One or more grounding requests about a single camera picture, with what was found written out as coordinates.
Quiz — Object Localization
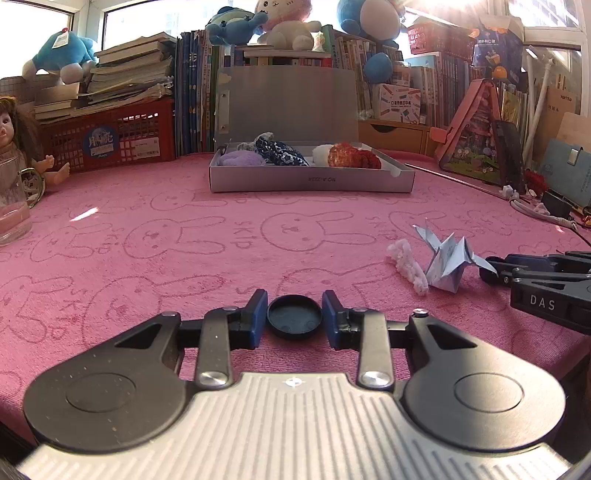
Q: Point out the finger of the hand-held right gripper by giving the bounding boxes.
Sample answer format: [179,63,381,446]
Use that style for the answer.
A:
[505,251,591,266]
[479,261,591,288]

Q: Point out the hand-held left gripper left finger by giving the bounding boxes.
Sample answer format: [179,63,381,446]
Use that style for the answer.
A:
[60,289,269,391]

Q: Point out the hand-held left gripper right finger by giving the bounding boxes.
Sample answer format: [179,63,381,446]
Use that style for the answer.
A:
[322,290,532,391]

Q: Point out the black round cap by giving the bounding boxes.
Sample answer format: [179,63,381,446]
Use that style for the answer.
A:
[267,295,324,341]

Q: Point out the paper crane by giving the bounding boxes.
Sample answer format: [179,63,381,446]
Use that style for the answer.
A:
[413,224,498,294]

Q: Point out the purple plush heart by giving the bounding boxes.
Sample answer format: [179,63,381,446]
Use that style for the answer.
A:
[219,151,265,167]

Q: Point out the red and white knitted pouch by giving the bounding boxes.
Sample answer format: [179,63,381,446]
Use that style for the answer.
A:
[328,143,382,171]

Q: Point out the blue floral fabric pouch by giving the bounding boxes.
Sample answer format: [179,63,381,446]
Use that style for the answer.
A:
[256,137,310,167]

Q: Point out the grey floral fabric piece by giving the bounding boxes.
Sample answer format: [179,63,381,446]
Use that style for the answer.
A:
[237,133,275,152]

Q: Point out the grey cardboard box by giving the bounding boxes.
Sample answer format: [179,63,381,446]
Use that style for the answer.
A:
[209,68,416,193]

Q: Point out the black power adapter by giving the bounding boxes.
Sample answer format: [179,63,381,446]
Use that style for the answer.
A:
[541,190,573,219]

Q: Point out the blue notebook with clasp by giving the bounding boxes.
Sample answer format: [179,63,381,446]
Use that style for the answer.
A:
[538,138,591,208]

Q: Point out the pale fuzzy fabric piece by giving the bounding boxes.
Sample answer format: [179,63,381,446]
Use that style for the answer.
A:
[387,239,430,296]

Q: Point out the pink bunny print mat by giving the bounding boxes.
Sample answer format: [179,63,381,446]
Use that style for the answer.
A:
[0,150,591,444]

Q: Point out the pink house toy box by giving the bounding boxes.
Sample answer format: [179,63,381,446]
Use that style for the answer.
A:
[436,78,527,185]

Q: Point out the light wooden board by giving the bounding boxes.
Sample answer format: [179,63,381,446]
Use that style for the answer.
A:
[545,88,591,153]

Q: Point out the white pipe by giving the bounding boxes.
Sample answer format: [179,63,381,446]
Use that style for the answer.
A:
[522,60,552,158]

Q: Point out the wooden drawer shelf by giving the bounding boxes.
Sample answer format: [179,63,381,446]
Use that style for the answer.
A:
[358,119,437,157]

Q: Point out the row of shelf books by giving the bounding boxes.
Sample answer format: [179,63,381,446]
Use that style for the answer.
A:
[321,25,476,127]

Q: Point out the label printer box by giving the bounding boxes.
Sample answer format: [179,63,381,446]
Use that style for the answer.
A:
[372,83,428,124]

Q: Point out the blue face mask box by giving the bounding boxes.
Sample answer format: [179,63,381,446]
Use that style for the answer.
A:
[471,18,525,81]

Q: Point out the red crate with blue label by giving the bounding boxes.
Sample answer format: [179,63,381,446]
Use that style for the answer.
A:
[41,99,177,174]

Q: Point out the row of blue upright books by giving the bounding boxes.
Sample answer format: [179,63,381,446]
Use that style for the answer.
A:
[174,30,232,157]

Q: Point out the gold rimmed round mirror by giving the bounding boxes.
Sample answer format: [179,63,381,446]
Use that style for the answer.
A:
[18,168,45,208]

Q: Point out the flat books under plush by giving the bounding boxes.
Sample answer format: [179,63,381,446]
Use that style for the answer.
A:
[242,45,333,69]

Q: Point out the clear glass cup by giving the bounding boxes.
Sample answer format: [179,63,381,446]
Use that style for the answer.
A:
[0,154,34,245]

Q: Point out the stack of worn books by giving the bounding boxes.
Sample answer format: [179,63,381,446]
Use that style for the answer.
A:
[34,32,176,125]

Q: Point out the large blue cat plush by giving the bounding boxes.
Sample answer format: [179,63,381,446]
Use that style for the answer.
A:
[336,0,407,85]

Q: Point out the blue elephant plush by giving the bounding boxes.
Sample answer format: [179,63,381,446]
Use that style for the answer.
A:
[205,6,269,46]

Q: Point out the white and pink bunny plush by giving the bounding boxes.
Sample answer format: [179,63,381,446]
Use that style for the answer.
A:
[255,0,323,51]

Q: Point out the long-haired doll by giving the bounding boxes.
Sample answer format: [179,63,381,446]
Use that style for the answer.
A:
[0,95,71,195]

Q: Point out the small blue cat plush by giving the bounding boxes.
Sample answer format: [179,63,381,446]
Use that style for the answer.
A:
[22,28,100,86]

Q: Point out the grey grid board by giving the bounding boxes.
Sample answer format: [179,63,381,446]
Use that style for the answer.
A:
[0,74,47,103]

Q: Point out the white cable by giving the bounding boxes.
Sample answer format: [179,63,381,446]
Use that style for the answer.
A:
[406,161,513,200]
[510,198,578,227]

